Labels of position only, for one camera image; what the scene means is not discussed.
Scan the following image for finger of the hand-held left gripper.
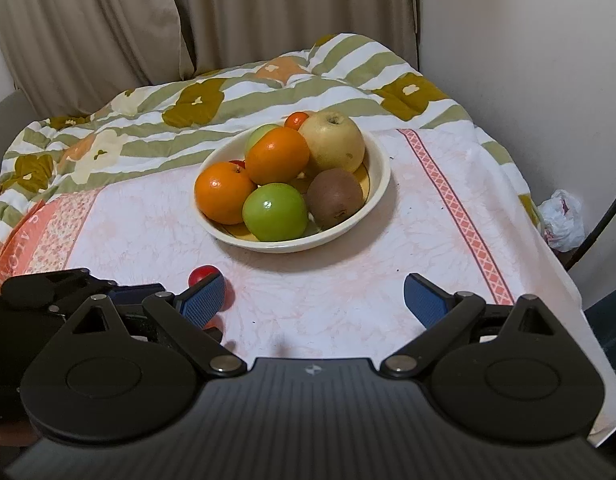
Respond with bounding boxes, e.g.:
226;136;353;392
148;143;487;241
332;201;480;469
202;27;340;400
2;268;167;313

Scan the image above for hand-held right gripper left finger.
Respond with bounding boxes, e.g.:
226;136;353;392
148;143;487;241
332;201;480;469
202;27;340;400
70;272;247;378

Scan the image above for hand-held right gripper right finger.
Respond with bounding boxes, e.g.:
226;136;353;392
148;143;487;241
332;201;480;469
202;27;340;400
379;272;556;378

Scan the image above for cream ceramic bowl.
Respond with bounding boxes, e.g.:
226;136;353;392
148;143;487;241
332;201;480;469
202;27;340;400
190;119;391;254

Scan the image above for orange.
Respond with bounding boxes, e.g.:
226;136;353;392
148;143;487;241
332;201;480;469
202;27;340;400
194;161;259;226
245;126;311;186

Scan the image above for large green apple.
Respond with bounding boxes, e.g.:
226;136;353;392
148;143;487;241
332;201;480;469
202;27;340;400
242;183;309;242

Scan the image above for brown kiwi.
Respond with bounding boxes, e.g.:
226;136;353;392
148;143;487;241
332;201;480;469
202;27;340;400
306;168;365;227

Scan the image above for small green apple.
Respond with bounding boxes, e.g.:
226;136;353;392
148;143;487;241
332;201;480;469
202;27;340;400
244;123;281;157

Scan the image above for yellow pear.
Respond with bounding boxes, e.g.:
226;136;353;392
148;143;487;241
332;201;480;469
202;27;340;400
298;111;366;174

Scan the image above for white plastic bag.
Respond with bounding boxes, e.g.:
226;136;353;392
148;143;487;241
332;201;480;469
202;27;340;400
539;189;586;253

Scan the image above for floral striped quilt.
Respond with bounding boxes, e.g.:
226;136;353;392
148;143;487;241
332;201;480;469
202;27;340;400
0;33;544;241

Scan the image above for beige padded headboard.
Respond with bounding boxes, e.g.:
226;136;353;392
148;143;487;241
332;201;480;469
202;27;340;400
0;89;41;183

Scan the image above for beige curtain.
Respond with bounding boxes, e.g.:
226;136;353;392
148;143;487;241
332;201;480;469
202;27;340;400
0;0;421;121

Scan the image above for black cable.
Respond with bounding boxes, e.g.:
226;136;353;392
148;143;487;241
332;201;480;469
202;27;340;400
568;177;616;272

